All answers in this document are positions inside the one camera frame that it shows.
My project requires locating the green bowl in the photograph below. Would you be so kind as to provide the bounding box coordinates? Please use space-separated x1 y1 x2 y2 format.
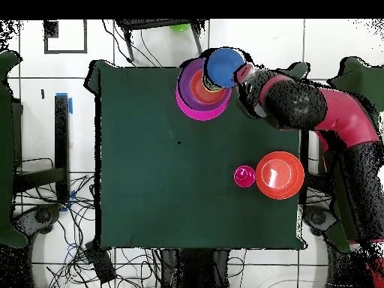
169 22 191 33

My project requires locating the black metal stool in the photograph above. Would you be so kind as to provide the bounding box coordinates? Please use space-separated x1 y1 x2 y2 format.
114 18 209 63

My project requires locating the green side table cloth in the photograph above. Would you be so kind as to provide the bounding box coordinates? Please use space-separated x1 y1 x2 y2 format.
0 49 29 249
325 55 384 254

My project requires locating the purple bowl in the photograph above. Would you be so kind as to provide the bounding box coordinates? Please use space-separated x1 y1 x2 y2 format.
176 57 233 111

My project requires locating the cable bundle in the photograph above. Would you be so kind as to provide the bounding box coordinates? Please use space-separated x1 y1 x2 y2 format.
13 157 101 288

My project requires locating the black power brick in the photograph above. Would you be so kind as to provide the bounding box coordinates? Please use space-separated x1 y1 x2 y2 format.
84 239 117 285

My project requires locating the small orange bowl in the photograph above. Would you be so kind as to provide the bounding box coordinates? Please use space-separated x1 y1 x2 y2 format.
190 67 228 106

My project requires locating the black cross beam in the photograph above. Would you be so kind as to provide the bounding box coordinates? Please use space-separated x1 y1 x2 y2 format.
13 166 66 193

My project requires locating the pink bowl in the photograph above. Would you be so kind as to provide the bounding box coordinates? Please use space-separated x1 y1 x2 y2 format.
175 86 233 122

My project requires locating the black pedestal foot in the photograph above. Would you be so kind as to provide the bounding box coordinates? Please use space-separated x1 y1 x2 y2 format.
302 205 338 238
11 202 65 239

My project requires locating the blue tape strip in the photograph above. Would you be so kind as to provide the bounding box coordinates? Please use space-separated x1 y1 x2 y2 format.
55 91 74 115

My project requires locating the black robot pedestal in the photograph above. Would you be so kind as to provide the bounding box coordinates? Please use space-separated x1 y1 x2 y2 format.
160 248 232 288

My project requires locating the black upright post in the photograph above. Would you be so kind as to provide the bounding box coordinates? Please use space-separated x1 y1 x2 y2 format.
54 94 71 203

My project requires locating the blue bowl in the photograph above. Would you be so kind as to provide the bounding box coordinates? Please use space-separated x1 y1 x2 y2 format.
205 46 247 89

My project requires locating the dark green tablecloth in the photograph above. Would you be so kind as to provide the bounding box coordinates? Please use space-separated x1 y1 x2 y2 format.
85 58 311 252

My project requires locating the large orange bowl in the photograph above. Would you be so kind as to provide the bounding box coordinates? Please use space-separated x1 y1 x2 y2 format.
255 151 306 201

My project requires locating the red cup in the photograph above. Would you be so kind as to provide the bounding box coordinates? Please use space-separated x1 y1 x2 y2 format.
233 165 257 189

